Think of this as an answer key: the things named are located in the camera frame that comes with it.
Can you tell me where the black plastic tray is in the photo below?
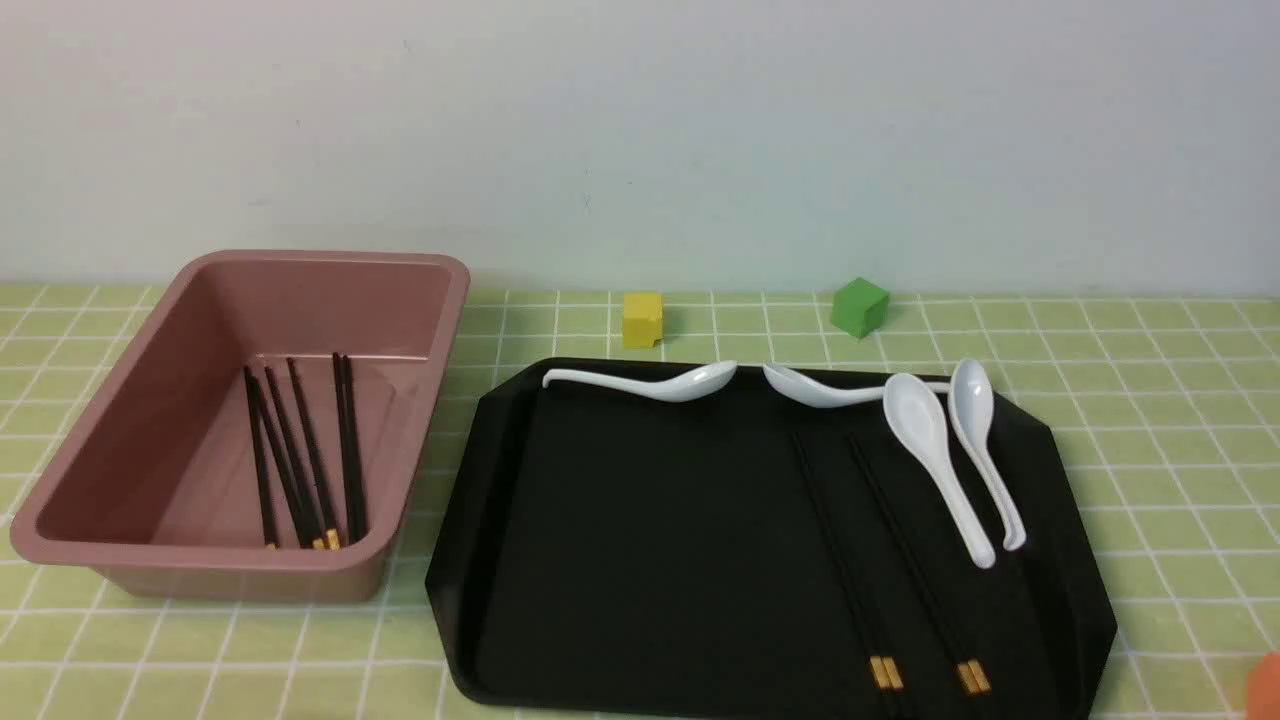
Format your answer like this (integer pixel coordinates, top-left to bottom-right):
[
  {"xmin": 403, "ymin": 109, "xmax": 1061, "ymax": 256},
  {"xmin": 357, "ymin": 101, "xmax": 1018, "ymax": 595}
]
[{"xmin": 425, "ymin": 357, "xmax": 1117, "ymax": 719}]

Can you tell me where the white spoon facing up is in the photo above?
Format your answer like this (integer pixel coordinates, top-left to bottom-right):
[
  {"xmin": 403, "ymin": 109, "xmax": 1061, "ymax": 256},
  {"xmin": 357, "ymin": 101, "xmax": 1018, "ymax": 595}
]
[{"xmin": 882, "ymin": 373, "xmax": 996, "ymax": 569}]

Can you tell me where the white spoon far left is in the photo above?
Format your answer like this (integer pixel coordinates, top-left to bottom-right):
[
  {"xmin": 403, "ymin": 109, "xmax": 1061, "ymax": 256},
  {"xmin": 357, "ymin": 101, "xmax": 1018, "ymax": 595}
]
[{"xmin": 541, "ymin": 361, "xmax": 739, "ymax": 404}]

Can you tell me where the black chopstick in bin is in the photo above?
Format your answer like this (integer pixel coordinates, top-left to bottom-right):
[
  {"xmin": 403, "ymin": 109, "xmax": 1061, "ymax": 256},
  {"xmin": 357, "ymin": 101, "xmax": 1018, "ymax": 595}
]
[
  {"xmin": 285, "ymin": 357, "xmax": 340, "ymax": 551},
  {"xmin": 242, "ymin": 365, "xmax": 279, "ymax": 550},
  {"xmin": 262, "ymin": 365, "xmax": 329, "ymax": 550},
  {"xmin": 243, "ymin": 365, "xmax": 326, "ymax": 550},
  {"xmin": 332, "ymin": 352, "xmax": 369, "ymax": 544}
]

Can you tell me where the green cube block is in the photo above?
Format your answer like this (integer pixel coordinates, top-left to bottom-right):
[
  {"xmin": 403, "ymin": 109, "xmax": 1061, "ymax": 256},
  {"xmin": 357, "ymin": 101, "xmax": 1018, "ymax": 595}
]
[{"xmin": 829, "ymin": 277, "xmax": 891, "ymax": 340}]

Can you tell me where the white spoon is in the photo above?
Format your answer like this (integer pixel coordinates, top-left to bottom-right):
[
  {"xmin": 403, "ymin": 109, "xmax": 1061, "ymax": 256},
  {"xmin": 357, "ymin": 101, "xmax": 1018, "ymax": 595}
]
[
  {"xmin": 541, "ymin": 361, "xmax": 739, "ymax": 404},
  {"xmin": 763, "ymin": 363, "xmax": 888, "ymax": 409},
  {"xmin": 948, "ymin": 357, "xmax": 1027, "ymax": 551}
]

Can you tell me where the yellow cube block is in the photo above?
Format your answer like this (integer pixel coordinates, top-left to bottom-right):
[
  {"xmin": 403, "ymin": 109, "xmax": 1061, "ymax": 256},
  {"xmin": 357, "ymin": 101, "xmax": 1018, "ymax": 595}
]
[{"xmin": 622, "ymin": 292, "xmax": 664, "ymax": 348}]

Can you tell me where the orange object at corner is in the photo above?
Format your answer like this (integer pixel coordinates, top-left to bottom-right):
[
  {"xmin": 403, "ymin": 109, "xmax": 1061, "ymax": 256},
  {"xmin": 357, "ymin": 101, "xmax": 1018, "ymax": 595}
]
[{"xmin": 1245, "ymin": 652, "xmax": 1280, "ymax": 720}]

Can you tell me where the white spoon far right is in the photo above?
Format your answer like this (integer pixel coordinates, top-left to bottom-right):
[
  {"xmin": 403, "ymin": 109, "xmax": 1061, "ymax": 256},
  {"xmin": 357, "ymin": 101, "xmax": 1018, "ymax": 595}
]
[{"xmin": 948, "ymin": 357, "xmax": 1027, "ymax": 551}]

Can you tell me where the white spoon middle back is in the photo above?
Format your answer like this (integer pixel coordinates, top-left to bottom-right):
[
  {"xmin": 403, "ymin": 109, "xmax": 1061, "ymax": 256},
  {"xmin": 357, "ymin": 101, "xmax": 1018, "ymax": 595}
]
[{"xmin": 763, "ymin": 363, "xmax": 888, "ymax": 409}]

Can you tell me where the black chopstick gold band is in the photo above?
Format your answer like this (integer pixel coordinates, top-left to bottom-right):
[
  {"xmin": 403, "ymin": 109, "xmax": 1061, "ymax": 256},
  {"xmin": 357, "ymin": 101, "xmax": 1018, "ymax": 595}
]
[
  {"xmin": 797, "ymin": 432, "xmax": 911, "ymax": 720},
  {"xmin": 845, "ymin": 434, "xmax": 988, "ymax": 698},
  {"xmin": 858, "ymin": 441, "xmax": 996, "ymax": 719},
  {"xmin": 790, "ymin": 432, "xmax": 899, "ymax": 720}
]

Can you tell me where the pink plastic bin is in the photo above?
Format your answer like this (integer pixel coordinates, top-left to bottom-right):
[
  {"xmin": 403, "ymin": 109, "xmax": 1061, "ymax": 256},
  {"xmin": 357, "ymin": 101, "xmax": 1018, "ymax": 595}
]
[{"xmin": 10, "ymin": 250, "xmax": 470, "ymax": 603}]

